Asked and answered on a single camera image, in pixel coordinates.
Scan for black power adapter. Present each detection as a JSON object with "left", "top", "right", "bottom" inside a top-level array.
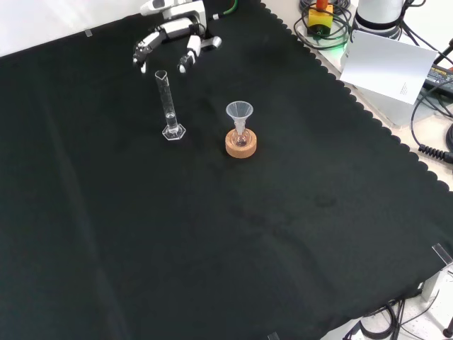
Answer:
[{"left": 423, "top": 64, "right": 453, "bottom": 90}]

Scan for yellow stop button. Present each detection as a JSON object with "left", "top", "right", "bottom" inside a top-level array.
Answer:
[{"left": 306, "top": 0, "right": 336, "bottom": 38}]

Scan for white metal bracket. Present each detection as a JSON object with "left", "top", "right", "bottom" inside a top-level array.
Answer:
[{"left": 420, "top": 263, "right": 453, "bottom": 302}]

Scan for pale board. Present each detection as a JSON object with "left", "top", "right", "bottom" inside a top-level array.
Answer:
[{"left": 338, "top": 29, "right": 439, "bottom": 106}]

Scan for black coiled cable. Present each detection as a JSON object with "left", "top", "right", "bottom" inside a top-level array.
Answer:
[{"left": 410, "top": 79, "right": 453, "bottom": 164}]

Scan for clear glass graduated cylinder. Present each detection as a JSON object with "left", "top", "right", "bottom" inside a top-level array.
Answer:
[{"left": 154, "top": 69, "right": 187, "bottom": 142}]

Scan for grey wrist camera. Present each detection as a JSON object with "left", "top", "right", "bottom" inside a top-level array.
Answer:
[{"left": 200, "top": 35, "right": 223, "bottom": 51}]

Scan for black cable loops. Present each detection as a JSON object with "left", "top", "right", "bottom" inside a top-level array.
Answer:
[{"left": 292, "top": 0, "right": 355, "bottom": 51}]

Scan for cork ring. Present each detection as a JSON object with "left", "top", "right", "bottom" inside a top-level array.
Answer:
[{"left": 224, "top": 128, "right": 258, "bottom": 159}]

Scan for black cloth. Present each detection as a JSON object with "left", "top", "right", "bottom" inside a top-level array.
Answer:
[{"left": 0, "top": 0, "right": 453, "bottom": 340}]

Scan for clear plastic funnel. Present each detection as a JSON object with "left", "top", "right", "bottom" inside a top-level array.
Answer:
[{"left": 225, "top": 101, "right": 254, "bottom": 132}]

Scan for green cable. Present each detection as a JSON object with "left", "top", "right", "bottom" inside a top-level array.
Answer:
[{"left": 212, "top": 0, "right": 239, "bottom": 21}]

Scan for black cable bundle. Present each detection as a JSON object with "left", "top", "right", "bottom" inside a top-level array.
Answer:
[{"left": 343, "top": 299, "right": 440, "bottom": 340}]

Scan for grey box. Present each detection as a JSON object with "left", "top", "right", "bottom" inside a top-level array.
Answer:
[{"left": 339, "top": 45, "right": 424, "bottom": 128}]

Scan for round-bottom glass flask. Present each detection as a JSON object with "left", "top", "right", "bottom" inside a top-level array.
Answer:
[{"left": 233, "top": 120, "right": 251, "bottom": 148}]

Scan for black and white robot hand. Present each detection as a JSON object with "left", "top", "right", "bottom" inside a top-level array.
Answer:
[{"left": 132, "top": 17, "right": 207, "bottom": 74}]

